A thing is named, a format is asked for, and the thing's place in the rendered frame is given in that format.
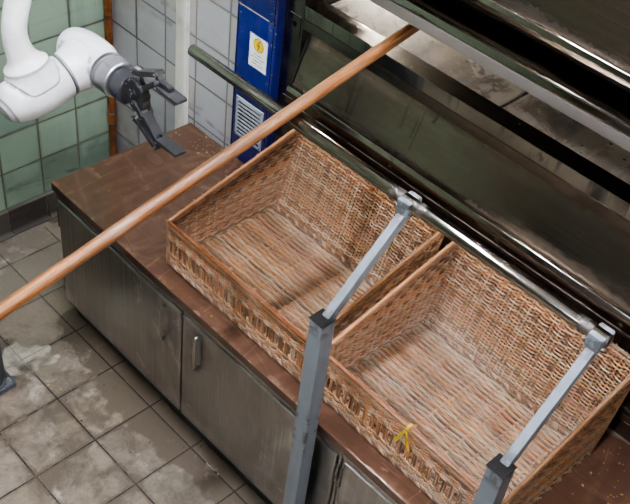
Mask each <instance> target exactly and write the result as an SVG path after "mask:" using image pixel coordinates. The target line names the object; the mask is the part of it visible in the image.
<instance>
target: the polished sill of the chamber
mask: <svg viewBox="0 0 630 504"><path fill-rule="evenodd" d="M304 19H306V20H307V21H309V22H310V23H312V24H314V25H315V26H317V27H318V28H320V29H322V30H323V31H325V32H327V33H328V34H330V35H331V36H333V37H335V38H336V39H338V40H339V41H341V42H343V43H344V44H346V45H347V46H349V47H351V48H352V49H354V50H355V51H357V52H359V53H360V54H363V53H365V52H366V51H368V50H369V49H371V48H372V47H373V46H375V45H376V44H378V43H379V42H381V41H382V40H384V39H385V37H383V36H381V35H380V34H378V33H376V32H375V31H373V30H371V29H370V28H368V27H366V26H365V25H363V24H361V23H360V22H358V21H356V20H355V19H353V18H351V17H350V16H348V15H346V14H345V13H343V12H341V11H340V10H338V9H336V8H335V7H333V6H331V5H330V4H328V3H326V2H325V1H323V0H319V1H316V2H314V3H311V4H308V5H306V7H305V16H304ZM375 63H376V64H378V65H380V66H381V67H383V68H384V69H386V70H388V71H389V72H391V73H392V74H394V75H396V76H397V77H399V78H400V79H402V80H404V81H405V82H407V83H408V84H410V85H412V86H413V87H415V88H417V89H418V90H420V91H421V92H423V93H425V94H426V95H428V96H429V97H431V98H433V99H434V100H436V101H437V102H439V103H441V104H442V105H444V106H445V107H447V108H449V109H450V110H452V111H453V112H455V113H457V114H458V115H460V116H462V117H463V118H465V119H466V120H468V121H470V122H471V123H473V124H474V125H476V126H478V127H479V128H481V129H482V130H484V131H486V132H487V133H489V134H490V135H492V136H494V137H495V138H497V139H498V140H500V141H502V142H503V143H505V144H507V145H508V146H510V147H511V148H513V149H515V150H516V151H518V152H519V153H521V154H523V155H524V156H526V157H527V158H529V159H531V160H532V161H534V162H535V163H537V164H539V165H540V166H542V167H544V168H545V169H547V170H548V171H550V172H552V173H553V174H555V175H556V176H558V177H560V178H561V179H563V180H564V181H566V182H568V183H569V184H571V185H572V186H574V187H576V188H577V189H579V190H580V191H582V192H584V193H585V194H587V195H589V196H590V197H592V198H593V199H595V200H597V201H598V202H600V203H601V204H603V205H605V206H606V207H608V208H609V209H611V210H613V211H614V212H616V213H617V214H619V215H621V216H622V217H624V218H625V219H627V220H629V221H630V185H629V184H628V183H626V182H624V181H623V180H621V179H619V178H618V177H616V176H614V175H613V174H611V173H609V172H608V171H606V170H604V169H603V168H601V167H599V166H598V165H596V164H594V163H593V162H591V161H589V160H588V159H586V158H584V157H583V156H581V155H579V154H578V153H576V152H574V151H573V150H571V149H569V148H568V147H566V146H564V145H563V144H561V143H559V142H558V141H556V140H554V139H553V138H551V137H549V136H548V135H546V134H544V133H543V132H541V131H539V130H538V129H536V128H534V127H533V126H531V125H529V124H528V123H526V122H524V121H523V120H521V119H519V118H518V117H516V116H514V115H513V114H511V113H509V112H508V111H506V110H504V109H503V108H501V107H499V106H498V105H496V104H494V103H493V102H491V101H489V100H488V99H486V98H484V97H483V96H481V95H479V94H478V93H476V92H474V91H473V90H471V89H469V88H468V87H466V86H464V85H463V84H461V83H459V82H458V81H456V80H454V79H453V78H451V77H450V76H448V75H446V74H445V73H443V72H441V71H440V70H438V69H436V68H435V67H433V66H431V65H430V64H428V63H426V62H425V61H423V60H421V59H420V58H418V57H416V56H415V55H413V54H411V53H410V52H408V51H406V50H405V49H403V48H401V47H400V46H396V47H395V48H393V49H392V50H390V51H389V52H388V53H386V54H385V55H383V56H382V57H380V58H379V59H377V60H376V61H375Z"/></svg>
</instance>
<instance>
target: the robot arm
mask: <svg viewBox="0 0 630 504"><path fill-rule="evenodd" d="M31 2H32V0H4V2H3V9H2V18H1V35H2V42H3V47H4V51H5V54H6V58H7V63H6V66H5V67H4V69H3V72H4V75H5V76H4V81H3V82H2V83H1V84H0V112H1V113H2V114H3V115H4V116H5V117H6V118H7V119H8V120H9V121H12V122H19V123H24V122H29V121H32V120H35V119H38V118H40V117H42V116H44V115H46V114H48V113H50V112H52V111H54V110H55V109H57V108H59V107H60V106H62V105H63V104H65V103H66V102H67V101H68V100H69V99H71V98H72V97H73V96H75V95H76V94H78V93H80V92H82V91H85V90H88V89H92V88H98V89H99V90H101V91H102V92H103V93H104V94H106V95H107V96H108V97H110V98H116V99H117V100H118V101H119V102H121V103H122V104H126V105H130V106H131V107H132V109H133V110H134V115H133V116H131V119H132V121H133V122H134V123H135V124H136V125H137V126H138V128H139V129H140V130H141V132H142V133H143V135H144V136H145V138H146V139H147V141H148V142H149V144H150V145H151V147H152V148H153V150H157V149H160V148H163V149H164V150H165V151H166V152H168V153H170V154H171V155H172V156H173V157H175V158H176V157H179V156H181V155H183V154H186V150H185V149H184V148H182V147H181V146H180V145H179V144H177V143H176V142H175V141H174V140H172V139H171V138H170V137H169V136H167V135H166V136H164V135H163V133H162V131H161V129H160V127H159V125H158V123H157V121H156V119H155V117H154V115H153V112H154V111H153V109H152V107H151V102H150V98H151V94H150V93H149V90H150V89H152V88H155V87H156V91H158V92H159V93H160V94H161V95H163V96H164V97H165V98H167V99H168V100H169V101H170V102H172V103H173V104H174V105H176V106H177V105H179V104H182V103H184V102H187V98H186V97H185V96H184V95H182V94H181V93H180V92H178V91H177V90H176V89H174V87H173V86H172V85H171V84H170V83H168V82H167V81H166V78H164V76H163V74H165V71H164V69H157V68H144V67H143V66H141V65H138V66H136V67H134V66H133V65H132V64H130V63H129V62H128V61H126V60H125V59H124V58H123V57H122V56H121V55H119V54H118V53H117V51H116V50H115V48H114V47H113V46H112V45H111V44H110V43H108V42H107V41H106V40H105V39H103V38H102V37H100V36H99V35H97V34H95V33H93V32H91V31H89V30H87V29H84V28H80V27H71V28H68V29H66V30H64V31H63V32H62V33H61V34H60V36H59V37H58V40H57V44H56V52H55V53H54V54H53V55H51V56H49V57H48V55H47V54H46V53H45V52H43V51H38V50H36V49H35V48H34V47H33V45H32V44H31V42H30V40H29V37H28V31H27V24H28V17H29V11H30V6H31ZM143 77H152V78H155V80H156V81H153V82H151V83H149V84H146V85H145V81H144V78H143ZM157 86H158V87H157ZM146 109H148V111H147V112H145V113H141V111H143V110H146Z"/></svg>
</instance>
